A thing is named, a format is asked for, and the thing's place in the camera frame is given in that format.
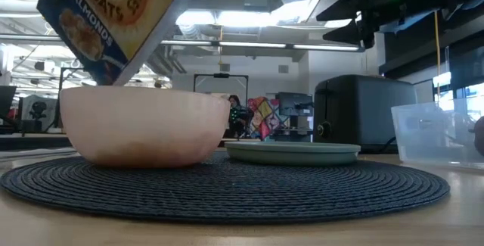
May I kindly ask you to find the pink bowl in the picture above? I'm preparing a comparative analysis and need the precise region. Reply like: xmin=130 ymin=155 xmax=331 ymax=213
xmin=59 ymin=86 xmax=231 ymax=169

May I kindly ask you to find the Honey Bunches cereal box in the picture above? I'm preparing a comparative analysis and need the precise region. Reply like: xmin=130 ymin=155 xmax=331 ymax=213
xmin=22 ymin=0 xmax=215 ymax=87

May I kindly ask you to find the long ceiling light fixture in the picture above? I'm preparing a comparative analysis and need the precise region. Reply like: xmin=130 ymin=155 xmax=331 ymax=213
xmin=160 ymin=39 xmax=366 ymax=53

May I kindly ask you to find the black toaster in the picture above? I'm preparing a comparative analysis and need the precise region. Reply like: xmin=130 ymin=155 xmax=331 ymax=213
xmin=312 ymin=74 xmax=417 ymax=154

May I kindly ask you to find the dark monitor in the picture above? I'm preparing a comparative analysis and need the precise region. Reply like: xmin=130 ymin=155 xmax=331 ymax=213
xmin=277 ymin=92 xmax=315 ymax=117

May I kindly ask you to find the colourful patchwork quilt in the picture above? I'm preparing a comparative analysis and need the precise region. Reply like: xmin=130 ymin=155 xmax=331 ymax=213
xmin=247 ymin=96 xmax=283 ymax=141

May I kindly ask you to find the clear plastic container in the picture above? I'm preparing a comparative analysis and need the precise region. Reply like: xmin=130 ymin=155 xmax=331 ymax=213
xmin=390 ymin=96 xmax=484 ymax=170

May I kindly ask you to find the green plate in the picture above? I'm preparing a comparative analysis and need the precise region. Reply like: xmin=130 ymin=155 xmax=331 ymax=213
xmin=224 ymin=141 xmax=362 ymax=167

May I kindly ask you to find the person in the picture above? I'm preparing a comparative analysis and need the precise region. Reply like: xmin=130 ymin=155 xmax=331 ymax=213
xmin=225 ymin=94 xmax=253 ymax=139

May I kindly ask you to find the dark round woven placemat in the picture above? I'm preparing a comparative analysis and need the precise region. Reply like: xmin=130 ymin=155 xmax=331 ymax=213
xmin=0 ymin=151 xmax=451 ymax=225

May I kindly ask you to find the black toaster cable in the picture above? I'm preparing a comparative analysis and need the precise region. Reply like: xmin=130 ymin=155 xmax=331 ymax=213
xmin=377 ymin=136 xmax=398 ymax=154

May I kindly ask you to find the black frame stand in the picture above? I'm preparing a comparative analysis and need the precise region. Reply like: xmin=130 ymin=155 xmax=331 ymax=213
xmin=193 ymin=73 xmax=250 ymax=138

